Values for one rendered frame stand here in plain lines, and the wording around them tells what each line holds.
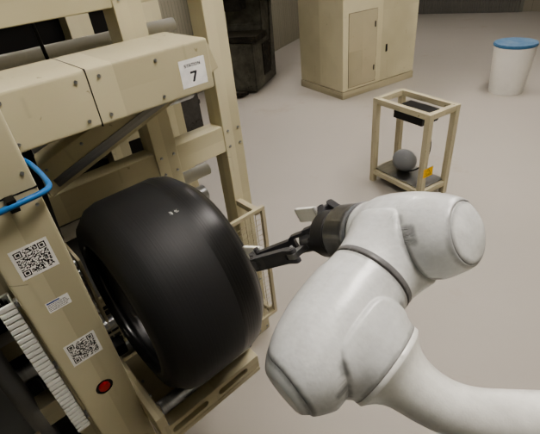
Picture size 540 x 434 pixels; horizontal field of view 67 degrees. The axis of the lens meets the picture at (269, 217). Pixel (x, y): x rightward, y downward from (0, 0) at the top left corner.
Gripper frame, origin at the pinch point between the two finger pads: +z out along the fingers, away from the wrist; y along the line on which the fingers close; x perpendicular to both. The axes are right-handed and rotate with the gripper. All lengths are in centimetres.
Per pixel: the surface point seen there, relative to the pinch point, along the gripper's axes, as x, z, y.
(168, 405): -39, 52, -33
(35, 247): 19.5, 28.2, -36.1
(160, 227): 9.0, 30.1, -11.9
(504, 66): -75, 237, 505
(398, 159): -72, 193, 232
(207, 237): 1.4, 26.9, -4.2
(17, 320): 8, 36, -47
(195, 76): 40, 49, 25
